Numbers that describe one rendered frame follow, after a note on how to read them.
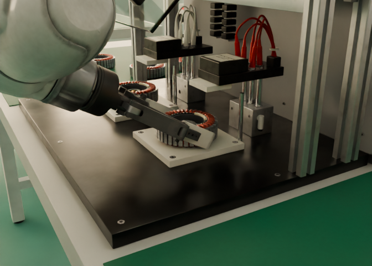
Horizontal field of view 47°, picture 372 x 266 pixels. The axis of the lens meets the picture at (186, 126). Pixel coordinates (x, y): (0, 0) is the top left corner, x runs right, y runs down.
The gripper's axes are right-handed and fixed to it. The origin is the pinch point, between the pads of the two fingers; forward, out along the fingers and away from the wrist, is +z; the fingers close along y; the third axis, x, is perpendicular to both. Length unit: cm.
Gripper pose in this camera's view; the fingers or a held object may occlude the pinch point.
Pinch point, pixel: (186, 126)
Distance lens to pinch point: 76.6
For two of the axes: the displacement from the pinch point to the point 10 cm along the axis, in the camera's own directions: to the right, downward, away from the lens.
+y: -5.0, -3.1, 8.1
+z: 7.5, 3.0, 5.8
